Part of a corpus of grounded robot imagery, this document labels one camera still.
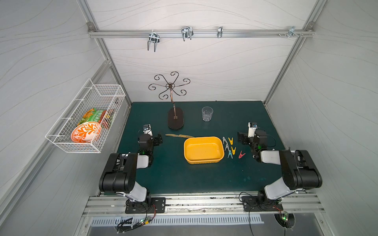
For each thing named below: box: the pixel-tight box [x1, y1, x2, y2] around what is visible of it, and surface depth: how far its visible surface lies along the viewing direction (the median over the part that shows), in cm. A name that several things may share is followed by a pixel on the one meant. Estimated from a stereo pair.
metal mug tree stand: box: [148, 71, 191, 130], surface depth 92 cm
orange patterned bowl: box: [70, 121, 102, 144], surface depth 64 cm
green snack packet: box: [76, 108, 104, 126], surface depth 68 cm
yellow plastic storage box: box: [183, 136, 225, 165], surface depth 95 cm
